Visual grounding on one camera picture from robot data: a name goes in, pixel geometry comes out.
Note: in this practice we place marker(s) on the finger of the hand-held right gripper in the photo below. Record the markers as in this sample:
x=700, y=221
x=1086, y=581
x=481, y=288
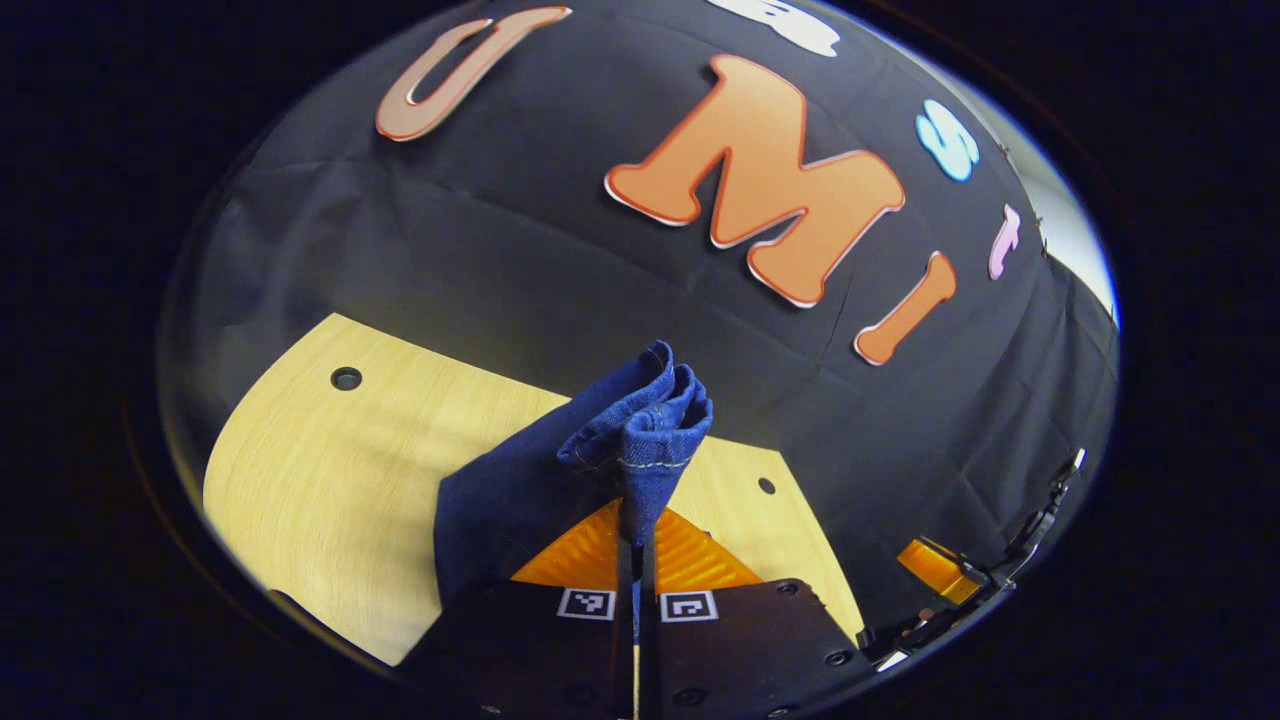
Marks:
x=940, y=570

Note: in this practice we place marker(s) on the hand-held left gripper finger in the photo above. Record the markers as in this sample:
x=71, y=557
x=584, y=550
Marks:
x=626, y=640
x=648, y=650

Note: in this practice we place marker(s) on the blue denim jeans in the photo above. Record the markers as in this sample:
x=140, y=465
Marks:
x=520, y=490

